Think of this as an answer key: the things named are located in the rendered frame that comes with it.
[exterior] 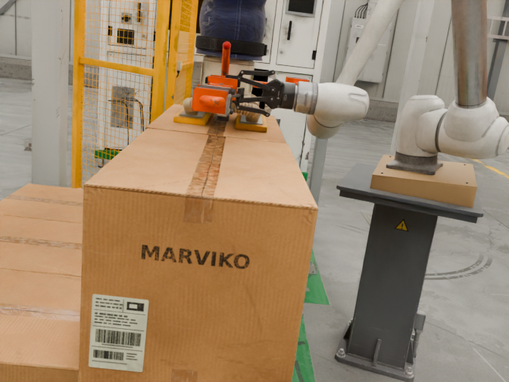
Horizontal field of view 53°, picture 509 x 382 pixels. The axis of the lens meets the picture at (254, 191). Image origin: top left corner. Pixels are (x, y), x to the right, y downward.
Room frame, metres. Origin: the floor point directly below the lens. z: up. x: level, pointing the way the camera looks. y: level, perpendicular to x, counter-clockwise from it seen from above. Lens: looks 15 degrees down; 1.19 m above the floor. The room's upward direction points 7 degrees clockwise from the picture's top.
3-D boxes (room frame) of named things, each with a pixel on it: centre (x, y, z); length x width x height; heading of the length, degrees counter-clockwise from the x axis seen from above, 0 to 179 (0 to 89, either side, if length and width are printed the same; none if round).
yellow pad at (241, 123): (1.75, 0.04, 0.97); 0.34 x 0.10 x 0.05; 2
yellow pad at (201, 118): (1.74, 0.23, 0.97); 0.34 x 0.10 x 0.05; 2
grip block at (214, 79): (1.49, 0.12, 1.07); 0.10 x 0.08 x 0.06; 92
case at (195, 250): (1.14, 0.10, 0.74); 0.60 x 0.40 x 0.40; 3
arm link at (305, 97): (1.49, -0.11, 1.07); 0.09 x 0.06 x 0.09; 2
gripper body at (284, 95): (1.49, -0.04, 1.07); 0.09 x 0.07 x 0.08; 92
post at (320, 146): (2.77, -0.33, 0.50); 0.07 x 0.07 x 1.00; 2
